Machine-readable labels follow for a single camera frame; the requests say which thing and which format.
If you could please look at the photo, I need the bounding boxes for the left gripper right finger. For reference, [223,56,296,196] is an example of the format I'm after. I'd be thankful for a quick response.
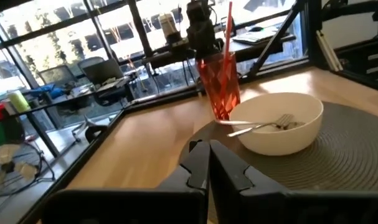
[209,139,378,224]

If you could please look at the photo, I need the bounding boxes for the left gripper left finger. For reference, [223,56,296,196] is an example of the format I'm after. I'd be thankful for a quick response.
[40,139,212,224]

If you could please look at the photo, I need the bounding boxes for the orange faceted plastic cup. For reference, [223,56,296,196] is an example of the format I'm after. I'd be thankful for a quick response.
[196,51,242,121]

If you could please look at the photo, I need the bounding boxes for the silver metal spoon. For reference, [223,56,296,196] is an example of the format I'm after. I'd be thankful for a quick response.
[215,119,305,130]

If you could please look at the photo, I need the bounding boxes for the silver metal fork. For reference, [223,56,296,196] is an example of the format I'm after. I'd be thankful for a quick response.
[227,113,295,138]

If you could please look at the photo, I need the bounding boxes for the white bowl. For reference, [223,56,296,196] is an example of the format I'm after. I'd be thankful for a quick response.
[228,92,324,156]

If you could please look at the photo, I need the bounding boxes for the dark desk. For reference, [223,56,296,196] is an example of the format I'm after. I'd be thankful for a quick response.
[141,30,297,70]

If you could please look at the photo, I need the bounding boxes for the black office chair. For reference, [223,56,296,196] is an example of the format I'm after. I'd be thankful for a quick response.
[77,55,125,85]
[37,64,78,91]

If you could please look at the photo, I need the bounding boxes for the round grey woven placemat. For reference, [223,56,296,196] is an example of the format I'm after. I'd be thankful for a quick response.
[178,101,378,192]

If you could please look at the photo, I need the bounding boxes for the blue bundle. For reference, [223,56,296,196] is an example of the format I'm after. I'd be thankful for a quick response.
[29,83,65,101]

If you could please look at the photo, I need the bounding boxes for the yellow green roll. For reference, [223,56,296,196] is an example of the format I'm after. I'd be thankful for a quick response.
[7,90,31,113]

